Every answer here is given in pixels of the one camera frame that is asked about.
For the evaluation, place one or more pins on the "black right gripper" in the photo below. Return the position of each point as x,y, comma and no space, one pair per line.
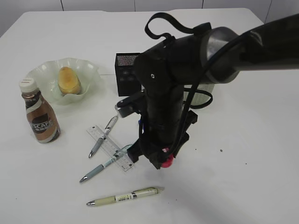
152,151

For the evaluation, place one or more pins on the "pink pencil sharpener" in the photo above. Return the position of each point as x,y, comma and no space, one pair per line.
166,160

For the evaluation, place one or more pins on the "blue patterned pen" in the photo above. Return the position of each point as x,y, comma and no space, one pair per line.
105,164

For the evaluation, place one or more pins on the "clear plastic ruler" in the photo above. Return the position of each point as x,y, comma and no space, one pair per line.
110,147

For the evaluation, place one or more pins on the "sugared bread roll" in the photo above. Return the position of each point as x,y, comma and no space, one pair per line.
68,81

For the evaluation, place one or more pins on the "brown Nescafe coffee bottle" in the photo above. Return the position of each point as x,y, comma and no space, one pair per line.
40,114

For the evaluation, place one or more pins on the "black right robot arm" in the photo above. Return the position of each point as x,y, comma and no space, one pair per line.
171,71

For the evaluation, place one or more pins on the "green woven plastic basket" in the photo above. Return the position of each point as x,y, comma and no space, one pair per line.
202,96

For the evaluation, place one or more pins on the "cream barrel pen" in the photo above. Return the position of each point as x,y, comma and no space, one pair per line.
150,191

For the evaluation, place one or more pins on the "grey grip pen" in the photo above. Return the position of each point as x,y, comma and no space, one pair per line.
101,139

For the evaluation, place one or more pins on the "black mesh pen holder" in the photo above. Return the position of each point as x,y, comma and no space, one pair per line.
127,83

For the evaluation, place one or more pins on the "translucent wavy glass plate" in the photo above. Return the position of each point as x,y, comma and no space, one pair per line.
46,76

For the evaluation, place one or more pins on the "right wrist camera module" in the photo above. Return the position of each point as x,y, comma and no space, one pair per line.
135,103

